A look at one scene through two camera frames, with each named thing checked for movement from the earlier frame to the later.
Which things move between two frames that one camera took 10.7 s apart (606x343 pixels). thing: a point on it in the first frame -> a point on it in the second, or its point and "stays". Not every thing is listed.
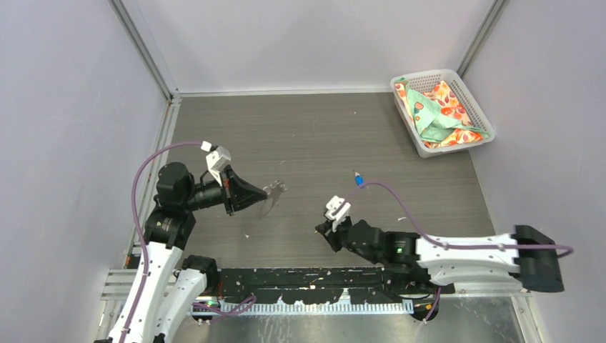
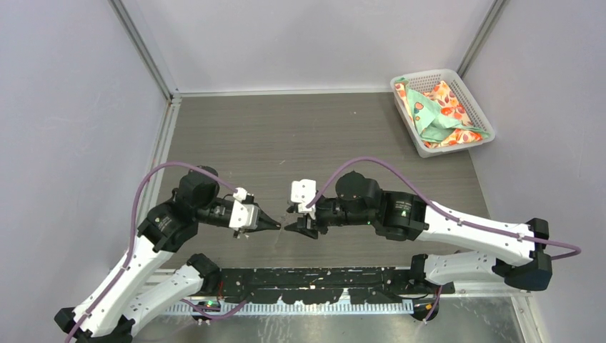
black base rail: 366,285 stays
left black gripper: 237,191 -> 264,221
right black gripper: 326,228 -> 301,226
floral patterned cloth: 438,116 stays
